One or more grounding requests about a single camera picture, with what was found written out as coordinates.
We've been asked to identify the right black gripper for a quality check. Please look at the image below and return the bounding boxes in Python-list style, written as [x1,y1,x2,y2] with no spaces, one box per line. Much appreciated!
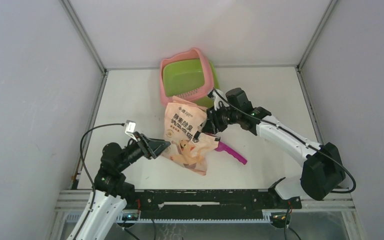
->
[201,102,241,135]

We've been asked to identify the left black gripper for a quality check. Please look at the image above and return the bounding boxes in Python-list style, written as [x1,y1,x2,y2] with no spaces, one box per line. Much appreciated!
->
[117,131,171,172]

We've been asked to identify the magenta plastic scoop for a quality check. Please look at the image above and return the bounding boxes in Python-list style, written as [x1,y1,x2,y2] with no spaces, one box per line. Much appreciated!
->
[215,141,248,165]

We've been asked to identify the cat litter bag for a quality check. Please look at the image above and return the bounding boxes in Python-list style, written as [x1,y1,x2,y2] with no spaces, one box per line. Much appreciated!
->
[162,96,220,176]

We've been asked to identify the pink green litter box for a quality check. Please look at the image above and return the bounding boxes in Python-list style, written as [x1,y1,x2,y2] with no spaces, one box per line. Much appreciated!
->
[159,47,220,108]

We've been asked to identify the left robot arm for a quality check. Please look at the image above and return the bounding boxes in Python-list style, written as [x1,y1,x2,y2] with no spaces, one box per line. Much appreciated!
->
[68,132,171,240]

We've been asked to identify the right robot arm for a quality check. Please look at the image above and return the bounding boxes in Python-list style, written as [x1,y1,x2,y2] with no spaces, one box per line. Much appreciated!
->
[201,87,348,208]

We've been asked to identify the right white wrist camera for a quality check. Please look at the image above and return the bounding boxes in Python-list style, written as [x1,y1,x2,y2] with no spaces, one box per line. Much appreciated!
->
[207,88,225,111]

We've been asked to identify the left black cable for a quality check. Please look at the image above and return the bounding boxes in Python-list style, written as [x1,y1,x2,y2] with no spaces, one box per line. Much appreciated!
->
[79,123,127,213]

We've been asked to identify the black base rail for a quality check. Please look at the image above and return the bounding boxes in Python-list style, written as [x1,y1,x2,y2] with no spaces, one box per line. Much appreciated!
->
[124,189,302,221]

